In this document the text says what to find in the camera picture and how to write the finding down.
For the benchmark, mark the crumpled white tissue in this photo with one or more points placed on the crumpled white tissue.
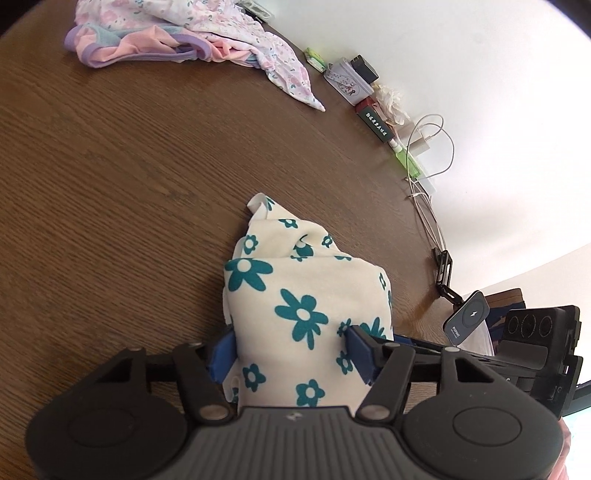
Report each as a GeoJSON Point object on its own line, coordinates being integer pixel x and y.
{"type": "Point", "coordinates": [390, 104]}

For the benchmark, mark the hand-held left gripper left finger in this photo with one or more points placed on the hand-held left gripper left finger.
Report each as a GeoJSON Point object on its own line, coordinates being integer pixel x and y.
{"type": "Point", "coordinates": [221, 357]}

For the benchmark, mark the bright green flat box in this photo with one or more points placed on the bright green flat box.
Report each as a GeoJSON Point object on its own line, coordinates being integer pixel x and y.
{"type": "Point", "coordinates": [408, 162]}

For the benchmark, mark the small green box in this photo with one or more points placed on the small green box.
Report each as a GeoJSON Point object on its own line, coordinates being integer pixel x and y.
{"type": "Point", "coordinates": [315, 59]}

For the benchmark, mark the cream teal-flowered garment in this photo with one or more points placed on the cream teal-flowered garment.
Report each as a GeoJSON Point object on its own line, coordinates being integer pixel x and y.
{"type": "Point", "coordinates": [304, 300]}

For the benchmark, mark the pale printed tin box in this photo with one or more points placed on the pale printed tin box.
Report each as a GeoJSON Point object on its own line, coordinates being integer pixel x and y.
{"type": "Point", "coordinates": [346, 83]}

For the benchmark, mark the white rectangular device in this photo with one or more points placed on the white rectangular device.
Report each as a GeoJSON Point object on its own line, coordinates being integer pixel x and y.
{"type": "Point", "coordinates": [256, 9]}

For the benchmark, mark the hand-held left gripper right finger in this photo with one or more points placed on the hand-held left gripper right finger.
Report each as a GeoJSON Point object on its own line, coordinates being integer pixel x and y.
{"type": "Point", "coordinates": [360, 353]}

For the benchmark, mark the white power strip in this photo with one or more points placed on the white power strip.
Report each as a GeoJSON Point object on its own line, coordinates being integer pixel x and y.
{"type": "Point", "coordinates": [427, 182]}

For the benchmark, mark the dark tissue box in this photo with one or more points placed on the dark tissue box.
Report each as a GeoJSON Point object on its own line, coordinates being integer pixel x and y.
{"type": "Point", "coordinates": [374, 121]}

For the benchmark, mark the brown wooden chair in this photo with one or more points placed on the brown wooden chair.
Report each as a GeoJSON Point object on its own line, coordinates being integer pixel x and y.
{"type": "Point", "coordinates": [508, 295]}

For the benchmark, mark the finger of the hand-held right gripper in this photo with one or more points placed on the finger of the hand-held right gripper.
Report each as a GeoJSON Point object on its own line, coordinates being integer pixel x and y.
{"type": "Point", "coordinates": [425, 345]}

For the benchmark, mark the white plug charger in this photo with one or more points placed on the white plug charger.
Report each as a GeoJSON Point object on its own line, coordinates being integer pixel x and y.
{"type": "Point", "coordinates": [424, 138]}
{"type": "Point", "coordinates": [417, 147]}

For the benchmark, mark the black folding phone holder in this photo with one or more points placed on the black folding phone holder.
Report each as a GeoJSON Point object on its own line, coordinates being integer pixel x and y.
{"type": "Point", "coordinates": [445, 272]}

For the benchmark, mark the pink garment with purple trim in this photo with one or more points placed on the pink garment with purple trim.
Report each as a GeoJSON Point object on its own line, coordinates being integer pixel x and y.
{"type": "Point", "coordinates": [134, 46]}

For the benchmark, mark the small white bottle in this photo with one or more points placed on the small white bottle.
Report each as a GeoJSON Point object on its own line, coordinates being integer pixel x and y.
{"type": "Point", "coordinates": [396, 146]}

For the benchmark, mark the black power adapter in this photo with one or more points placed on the black power adapter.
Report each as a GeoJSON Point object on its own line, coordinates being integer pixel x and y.
{"type": "Point", "coordinates": [364, 68]}

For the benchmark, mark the pink floral print garment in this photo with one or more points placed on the pink floral print garment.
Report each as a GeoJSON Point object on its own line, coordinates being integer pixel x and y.
{"type": "Point", "coordinates": [277, 60]}

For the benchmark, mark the white plastic bag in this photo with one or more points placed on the white plastic bag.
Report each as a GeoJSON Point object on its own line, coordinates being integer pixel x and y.
{"type": "Point", "coordinates": [482, 339]}

